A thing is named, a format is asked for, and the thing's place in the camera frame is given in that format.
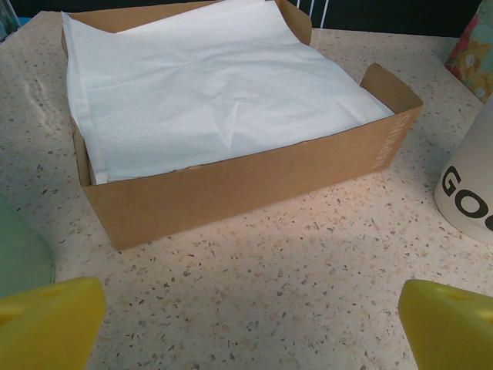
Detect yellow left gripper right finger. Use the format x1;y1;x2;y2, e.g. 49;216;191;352
398;280;493;370

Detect pale green cup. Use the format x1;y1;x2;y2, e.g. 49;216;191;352
0;192;58;300

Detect floral paper gift bag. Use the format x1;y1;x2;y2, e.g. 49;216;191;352
444;0;493;104

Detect white paper cup stack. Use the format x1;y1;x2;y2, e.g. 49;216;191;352
434;86;493;244

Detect white paper napkin stack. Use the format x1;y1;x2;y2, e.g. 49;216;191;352
61;0;397;185

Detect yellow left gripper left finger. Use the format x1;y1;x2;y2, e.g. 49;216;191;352
0;276;106;370

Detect white paper napkins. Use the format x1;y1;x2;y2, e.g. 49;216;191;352
61;0;424;251

